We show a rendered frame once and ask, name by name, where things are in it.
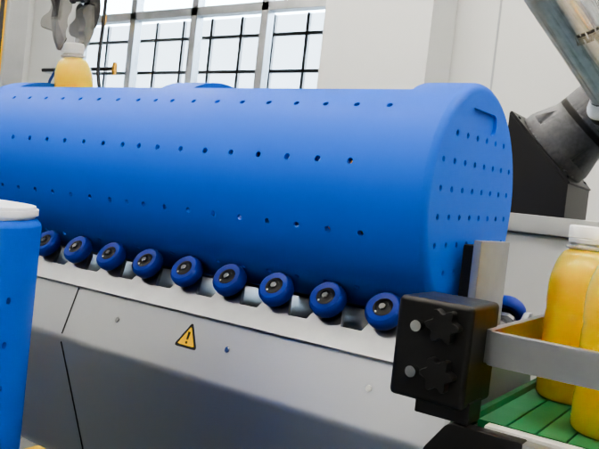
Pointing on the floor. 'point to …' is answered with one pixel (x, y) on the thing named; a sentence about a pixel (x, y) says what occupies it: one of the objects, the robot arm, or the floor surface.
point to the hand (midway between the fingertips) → (72, 44)
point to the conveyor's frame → (489, 438)
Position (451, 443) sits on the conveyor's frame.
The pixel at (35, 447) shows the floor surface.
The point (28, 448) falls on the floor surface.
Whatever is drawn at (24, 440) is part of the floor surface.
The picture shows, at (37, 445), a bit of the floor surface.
